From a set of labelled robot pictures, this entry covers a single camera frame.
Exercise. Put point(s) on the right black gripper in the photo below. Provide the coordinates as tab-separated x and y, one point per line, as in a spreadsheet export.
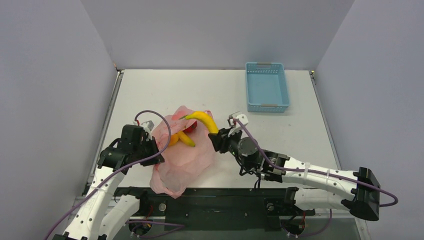
223	141

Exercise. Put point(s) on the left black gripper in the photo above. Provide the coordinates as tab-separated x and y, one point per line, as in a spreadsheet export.
152	143

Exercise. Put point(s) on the yellow fake banana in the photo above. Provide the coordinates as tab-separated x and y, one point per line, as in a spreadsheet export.
205	119
184	138

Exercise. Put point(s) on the pink plastic bag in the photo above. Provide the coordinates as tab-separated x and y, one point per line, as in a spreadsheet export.
182	164

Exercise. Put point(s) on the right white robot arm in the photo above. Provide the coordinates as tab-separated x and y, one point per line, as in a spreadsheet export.
354	191

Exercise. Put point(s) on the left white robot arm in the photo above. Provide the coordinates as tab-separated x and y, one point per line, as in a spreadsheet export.
93	220

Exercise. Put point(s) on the red fake apple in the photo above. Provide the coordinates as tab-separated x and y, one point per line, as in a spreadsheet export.
191	128

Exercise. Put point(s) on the fake orange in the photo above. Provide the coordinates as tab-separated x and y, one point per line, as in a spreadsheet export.
174	139

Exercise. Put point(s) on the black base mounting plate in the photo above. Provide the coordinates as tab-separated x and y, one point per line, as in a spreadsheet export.
220	209

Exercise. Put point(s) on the light blue plastic basket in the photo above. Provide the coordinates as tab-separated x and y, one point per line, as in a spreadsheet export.
266	87

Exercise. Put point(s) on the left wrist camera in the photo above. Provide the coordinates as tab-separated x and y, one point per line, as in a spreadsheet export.
148	126

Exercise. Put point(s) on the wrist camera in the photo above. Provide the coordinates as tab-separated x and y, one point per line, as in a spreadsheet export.
148	126
235	120

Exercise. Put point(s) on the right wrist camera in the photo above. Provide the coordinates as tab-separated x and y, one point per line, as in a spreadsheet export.
235	120

